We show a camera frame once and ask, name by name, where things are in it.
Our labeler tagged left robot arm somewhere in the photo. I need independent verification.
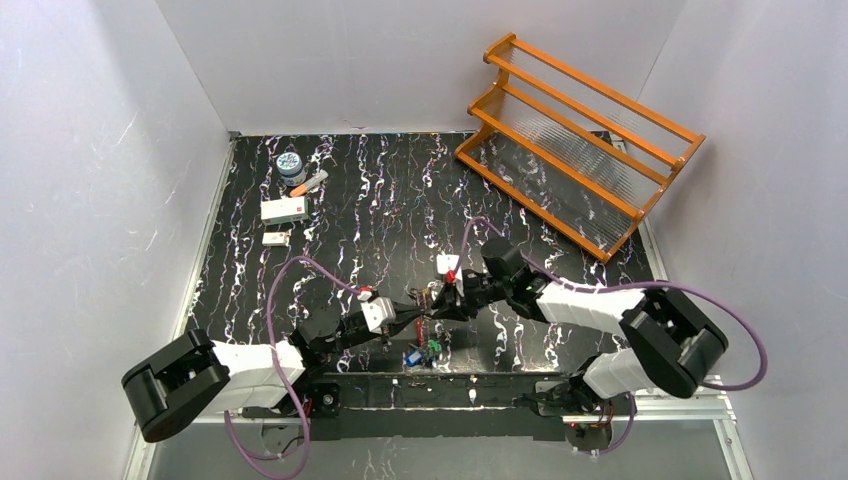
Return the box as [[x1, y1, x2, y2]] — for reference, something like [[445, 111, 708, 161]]
[[121, 296, 426, 443]]

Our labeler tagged white medicine box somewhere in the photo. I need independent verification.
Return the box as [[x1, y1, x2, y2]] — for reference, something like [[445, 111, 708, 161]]
[[260, 197, 309, 225]]

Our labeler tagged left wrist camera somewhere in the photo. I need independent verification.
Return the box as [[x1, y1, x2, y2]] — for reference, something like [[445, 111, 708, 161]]
[[357, 287, 396, 334]]

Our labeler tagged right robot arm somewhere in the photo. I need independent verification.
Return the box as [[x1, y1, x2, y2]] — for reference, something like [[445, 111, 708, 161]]
[[428, 238, 729, 404]]

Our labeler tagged keyring with coloured key tags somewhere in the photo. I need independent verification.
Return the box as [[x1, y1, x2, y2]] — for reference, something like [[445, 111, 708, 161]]
[[403, 284, 442, 369]]

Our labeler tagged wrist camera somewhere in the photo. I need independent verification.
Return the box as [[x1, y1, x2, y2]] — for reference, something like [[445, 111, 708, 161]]
[[357, 287, 396, 334], [434, 253, 462, 286]]

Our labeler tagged small white flat box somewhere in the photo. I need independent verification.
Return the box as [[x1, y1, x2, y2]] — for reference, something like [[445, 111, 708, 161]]
[[262, 231, 291, 247]]

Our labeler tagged aluminium rail frame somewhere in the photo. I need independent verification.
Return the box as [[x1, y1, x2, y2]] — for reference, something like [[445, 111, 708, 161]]
[[123, 374, 755, 480]]

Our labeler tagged orange and white tube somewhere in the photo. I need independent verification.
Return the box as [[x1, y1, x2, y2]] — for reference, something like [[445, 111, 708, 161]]
[[289, 170, 329, 198]]

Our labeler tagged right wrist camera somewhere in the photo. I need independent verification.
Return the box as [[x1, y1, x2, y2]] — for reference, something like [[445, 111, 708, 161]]
[[434, 253, 462, 286]]

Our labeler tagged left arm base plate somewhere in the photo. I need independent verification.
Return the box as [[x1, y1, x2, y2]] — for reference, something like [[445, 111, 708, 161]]
[[241, 380, 341, 419]]

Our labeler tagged round blue-white jar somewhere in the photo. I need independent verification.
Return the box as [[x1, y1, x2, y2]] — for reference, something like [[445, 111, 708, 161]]
[[275, 151, 306, 187]]

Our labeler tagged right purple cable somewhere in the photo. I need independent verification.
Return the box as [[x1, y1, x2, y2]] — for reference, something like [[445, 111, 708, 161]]
[[460, 215, 770, 460]]

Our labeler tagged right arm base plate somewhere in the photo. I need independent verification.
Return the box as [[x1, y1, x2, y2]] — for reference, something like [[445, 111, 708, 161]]
[[513, 380, 637, 424]]

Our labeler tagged orange wooden shelf rack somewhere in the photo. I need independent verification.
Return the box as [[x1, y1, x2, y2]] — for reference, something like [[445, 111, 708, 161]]
[[455, 33, 706, 262]]

